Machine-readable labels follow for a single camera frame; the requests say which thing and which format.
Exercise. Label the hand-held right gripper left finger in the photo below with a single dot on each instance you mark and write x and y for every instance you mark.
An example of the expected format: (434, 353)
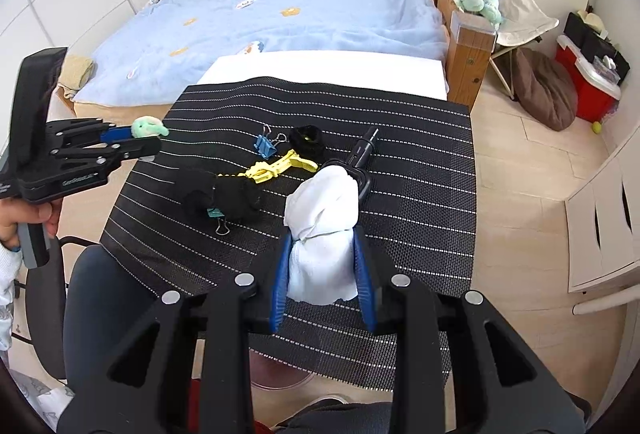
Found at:
(281, 279)

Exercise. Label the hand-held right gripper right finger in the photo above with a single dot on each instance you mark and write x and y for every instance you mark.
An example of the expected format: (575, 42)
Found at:
(368, 281)

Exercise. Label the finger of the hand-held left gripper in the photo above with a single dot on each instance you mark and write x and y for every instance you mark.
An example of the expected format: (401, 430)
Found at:
(116, 133)
(135, 148)

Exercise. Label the small green plush toy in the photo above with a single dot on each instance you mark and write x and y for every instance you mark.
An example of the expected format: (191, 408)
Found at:
(146, 127)

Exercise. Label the white cloth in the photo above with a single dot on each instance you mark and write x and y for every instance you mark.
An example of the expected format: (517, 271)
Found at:
(322, 209)

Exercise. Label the black hair scrunchie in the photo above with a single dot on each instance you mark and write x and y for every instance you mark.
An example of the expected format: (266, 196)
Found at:
(300, 145)

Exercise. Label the person's left hand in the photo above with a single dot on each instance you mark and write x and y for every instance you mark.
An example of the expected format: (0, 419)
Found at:
(27, 213)

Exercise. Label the beige mattress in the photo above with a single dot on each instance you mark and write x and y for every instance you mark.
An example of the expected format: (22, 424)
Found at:
(120, 107)

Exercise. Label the beige folded towel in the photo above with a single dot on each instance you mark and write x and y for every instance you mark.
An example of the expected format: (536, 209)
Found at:
(75, 72)

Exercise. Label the green binder clip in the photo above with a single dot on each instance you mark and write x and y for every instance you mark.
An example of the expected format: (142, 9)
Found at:
(216, 215)

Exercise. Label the pink transparent basin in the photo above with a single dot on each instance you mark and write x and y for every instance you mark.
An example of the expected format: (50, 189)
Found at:
(280, 375)

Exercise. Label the black striped mat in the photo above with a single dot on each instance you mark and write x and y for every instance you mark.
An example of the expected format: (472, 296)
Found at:
(410, 194)

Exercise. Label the black cloth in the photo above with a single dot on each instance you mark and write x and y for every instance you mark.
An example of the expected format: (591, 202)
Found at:
(230, 196)

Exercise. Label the yellow plastic clip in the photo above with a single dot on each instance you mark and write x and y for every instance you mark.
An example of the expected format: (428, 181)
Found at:
(280, 163)

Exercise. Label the blue binder clip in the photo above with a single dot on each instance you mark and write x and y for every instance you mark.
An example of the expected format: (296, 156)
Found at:
(264, 147)

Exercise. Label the person's leg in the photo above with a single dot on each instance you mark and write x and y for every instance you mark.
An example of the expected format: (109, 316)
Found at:
(330, 416)

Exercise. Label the dark office chair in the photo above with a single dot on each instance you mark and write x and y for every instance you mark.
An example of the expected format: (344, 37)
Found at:
(90, 294)

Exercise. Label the light blue printed blanket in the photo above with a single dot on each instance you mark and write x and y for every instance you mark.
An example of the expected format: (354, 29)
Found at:
(300, 19)

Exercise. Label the brown bean bag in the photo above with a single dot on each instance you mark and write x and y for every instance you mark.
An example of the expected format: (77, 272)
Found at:
(547, 92)

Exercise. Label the red cooler box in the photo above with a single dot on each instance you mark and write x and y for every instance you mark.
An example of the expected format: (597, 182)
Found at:
(595, 99)

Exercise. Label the white folding chair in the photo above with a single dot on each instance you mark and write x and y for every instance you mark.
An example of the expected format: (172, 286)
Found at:
(520, 9)

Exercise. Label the black bags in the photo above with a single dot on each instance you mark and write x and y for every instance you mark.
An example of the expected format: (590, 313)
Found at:
(580, 32)

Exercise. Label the wooden bed frame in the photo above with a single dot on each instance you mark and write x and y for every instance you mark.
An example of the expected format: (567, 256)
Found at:
(470, 59)

